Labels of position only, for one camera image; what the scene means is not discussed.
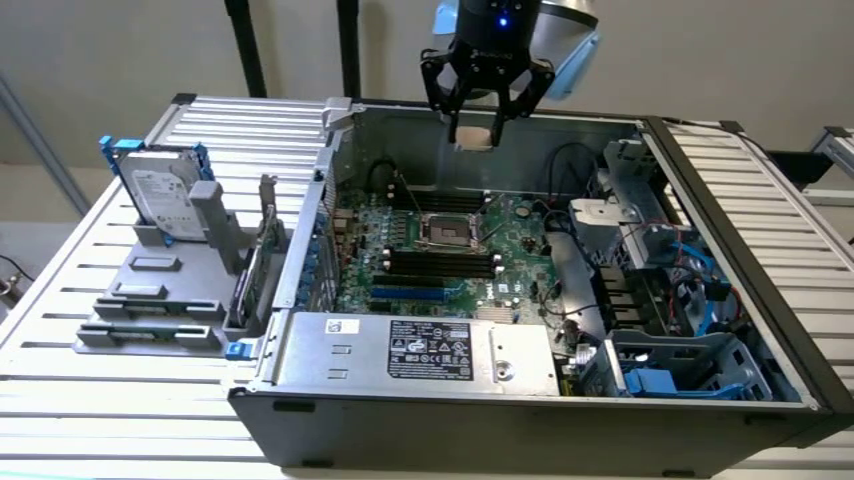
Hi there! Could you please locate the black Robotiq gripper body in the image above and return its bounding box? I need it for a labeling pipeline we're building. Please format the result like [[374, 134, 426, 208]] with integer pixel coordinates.
[[453, 0, 542, 100]]

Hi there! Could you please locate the square CPU chip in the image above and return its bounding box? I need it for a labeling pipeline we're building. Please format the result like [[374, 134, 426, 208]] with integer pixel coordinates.
[[456, 126, 497, 152]]

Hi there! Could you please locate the black RAM slot bank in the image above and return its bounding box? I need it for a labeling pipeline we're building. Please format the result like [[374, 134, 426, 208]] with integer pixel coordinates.
[[398, 188, 488, 215], [385, 247, 501, 280]]

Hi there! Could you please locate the CPU socket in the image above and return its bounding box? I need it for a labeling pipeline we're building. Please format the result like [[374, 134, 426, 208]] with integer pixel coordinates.
[[415, 211, 486, 250]]

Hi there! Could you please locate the black expansion slot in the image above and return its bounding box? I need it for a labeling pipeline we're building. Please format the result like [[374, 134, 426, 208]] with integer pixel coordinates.
[[370, 273, 450, 288]]

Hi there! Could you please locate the blue expansion slot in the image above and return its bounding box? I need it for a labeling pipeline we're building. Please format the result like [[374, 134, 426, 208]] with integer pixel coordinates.
[[370, 285, 449, 302]]

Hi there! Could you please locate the black stand pole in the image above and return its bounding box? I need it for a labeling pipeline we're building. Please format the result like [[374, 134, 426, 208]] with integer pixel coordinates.
[[335, 0, 363, 99], [222, 0, 270, 99]]

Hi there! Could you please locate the metal disk bay cage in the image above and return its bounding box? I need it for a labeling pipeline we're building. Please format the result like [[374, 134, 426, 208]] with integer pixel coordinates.
[[568, 138, 690, 271]]

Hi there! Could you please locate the green motherboard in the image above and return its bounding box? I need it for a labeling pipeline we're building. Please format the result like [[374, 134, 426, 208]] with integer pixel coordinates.
[[331, 189, 590, 347]]

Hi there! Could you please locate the graphics card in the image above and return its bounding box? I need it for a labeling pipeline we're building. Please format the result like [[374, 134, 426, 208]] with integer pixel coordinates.
[[229, 173, 287, 327]]

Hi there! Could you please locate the silver chipset heatsink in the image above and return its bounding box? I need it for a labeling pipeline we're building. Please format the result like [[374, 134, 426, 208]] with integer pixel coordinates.
[[476, 305, 521, 327]]

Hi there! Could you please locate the hard disk in blue caddy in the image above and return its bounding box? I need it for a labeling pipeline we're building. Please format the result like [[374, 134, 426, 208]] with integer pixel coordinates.
[[98, 137, 217, 247]]

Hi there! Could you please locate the silver power supply unit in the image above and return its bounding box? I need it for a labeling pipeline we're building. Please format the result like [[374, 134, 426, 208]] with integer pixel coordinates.
[[271, 311, 562, 398]]

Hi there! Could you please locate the grey parts rack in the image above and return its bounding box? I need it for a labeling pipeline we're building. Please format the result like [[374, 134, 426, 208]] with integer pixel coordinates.
[[71, 180, 290, 357]]

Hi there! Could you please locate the grey drive cage blue latch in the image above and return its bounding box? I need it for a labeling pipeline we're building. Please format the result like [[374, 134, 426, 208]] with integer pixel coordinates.
[[585, 327, 777, 403]]

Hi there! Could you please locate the open black PC case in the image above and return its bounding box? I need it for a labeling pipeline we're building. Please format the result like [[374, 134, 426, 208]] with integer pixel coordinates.
[[226, 96, 854, 472]]

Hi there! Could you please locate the thin black looped wire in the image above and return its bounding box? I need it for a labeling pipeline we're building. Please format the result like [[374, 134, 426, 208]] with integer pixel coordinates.
[[548, 141, 601, 202]]

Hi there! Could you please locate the black looped power wire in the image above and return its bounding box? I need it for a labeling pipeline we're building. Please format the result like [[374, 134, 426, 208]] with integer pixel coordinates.
[[363, 158, 406, 197]]

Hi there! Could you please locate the black cable with box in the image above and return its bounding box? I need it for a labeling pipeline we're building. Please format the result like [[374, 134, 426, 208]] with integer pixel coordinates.
[[660, 116, 833, 190]]

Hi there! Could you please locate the blue SATA wire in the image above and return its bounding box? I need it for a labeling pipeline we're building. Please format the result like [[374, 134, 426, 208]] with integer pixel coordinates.
[[670, 238, 744, 337]]

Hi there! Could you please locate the aluminium frame table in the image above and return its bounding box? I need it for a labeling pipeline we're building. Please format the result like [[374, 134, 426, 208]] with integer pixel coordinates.
[[798, 125, 854, 203]]

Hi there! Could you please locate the grey aluminium frame post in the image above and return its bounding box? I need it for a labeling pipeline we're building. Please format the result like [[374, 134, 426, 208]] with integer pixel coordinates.
[[0, 73, 93, 217]]

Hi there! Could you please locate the black cable with plug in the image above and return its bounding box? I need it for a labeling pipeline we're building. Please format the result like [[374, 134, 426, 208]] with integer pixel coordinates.
[[0, 253, 37, 303]]

